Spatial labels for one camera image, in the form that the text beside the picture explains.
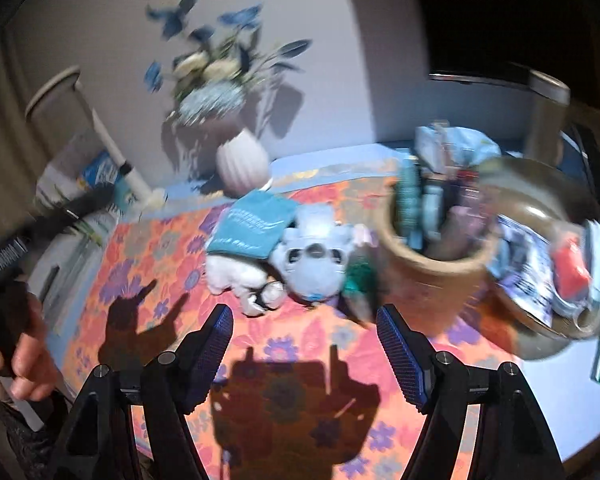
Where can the small green plush toy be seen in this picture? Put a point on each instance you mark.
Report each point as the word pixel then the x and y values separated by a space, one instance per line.
pixel 360 280

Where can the blue face mask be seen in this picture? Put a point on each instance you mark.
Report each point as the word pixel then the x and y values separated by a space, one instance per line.
pixel 460 145

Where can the white plush toy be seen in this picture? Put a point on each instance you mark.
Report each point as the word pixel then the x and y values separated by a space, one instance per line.
pixel 235 275

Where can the blue and white snack packet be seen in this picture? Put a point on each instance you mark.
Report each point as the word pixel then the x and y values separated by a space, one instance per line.
pixel 525 270

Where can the blue and white flower bouquet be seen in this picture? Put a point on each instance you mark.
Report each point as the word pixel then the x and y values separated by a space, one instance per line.
pixel 215 80

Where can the white ribbed vase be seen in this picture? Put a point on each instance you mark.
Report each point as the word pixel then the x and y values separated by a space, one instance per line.
pixel 242 160

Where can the row of books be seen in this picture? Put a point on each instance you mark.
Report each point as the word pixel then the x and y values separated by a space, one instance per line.
pixel 87 175

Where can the person's left hand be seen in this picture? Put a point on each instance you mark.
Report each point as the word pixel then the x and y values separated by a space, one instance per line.
pixel 32 355

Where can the brown printed storage container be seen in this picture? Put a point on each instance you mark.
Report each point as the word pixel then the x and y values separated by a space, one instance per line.
pixel 430 290

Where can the grey plush toy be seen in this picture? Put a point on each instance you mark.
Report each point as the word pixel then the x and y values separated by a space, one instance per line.
pixel 315 255

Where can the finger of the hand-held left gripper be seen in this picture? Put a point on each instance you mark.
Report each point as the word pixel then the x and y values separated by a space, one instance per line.
pixel 75 207

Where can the purple tissue packet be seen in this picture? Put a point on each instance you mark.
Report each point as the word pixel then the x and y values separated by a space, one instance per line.
pixel 462 215

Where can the red packet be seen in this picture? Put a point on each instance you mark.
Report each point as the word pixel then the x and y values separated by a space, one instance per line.
pixel 572 267

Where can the floral orange tablecloth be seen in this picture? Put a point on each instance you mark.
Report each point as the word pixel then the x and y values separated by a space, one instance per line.
pixel 300 340

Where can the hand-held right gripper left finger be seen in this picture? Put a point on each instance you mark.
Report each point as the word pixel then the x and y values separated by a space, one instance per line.
pixel 210 350

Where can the steel tumbler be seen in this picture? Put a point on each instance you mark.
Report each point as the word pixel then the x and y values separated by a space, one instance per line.
pixel 547 115

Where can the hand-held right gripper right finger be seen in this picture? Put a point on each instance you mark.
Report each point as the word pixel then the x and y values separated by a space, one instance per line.
pixel 402 355

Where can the brown bowl with packets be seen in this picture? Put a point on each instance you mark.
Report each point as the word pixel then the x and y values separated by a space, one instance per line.
pixel 530 195

